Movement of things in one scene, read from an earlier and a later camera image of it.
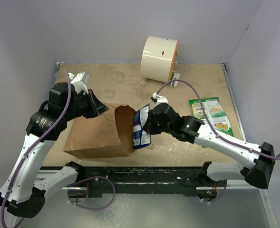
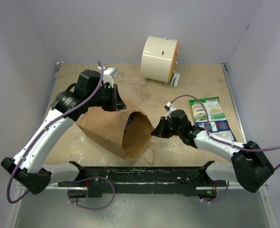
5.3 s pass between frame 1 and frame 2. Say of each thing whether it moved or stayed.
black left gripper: moved
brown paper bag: moved
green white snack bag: stayed
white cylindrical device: stayed
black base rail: stayed
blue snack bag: moved
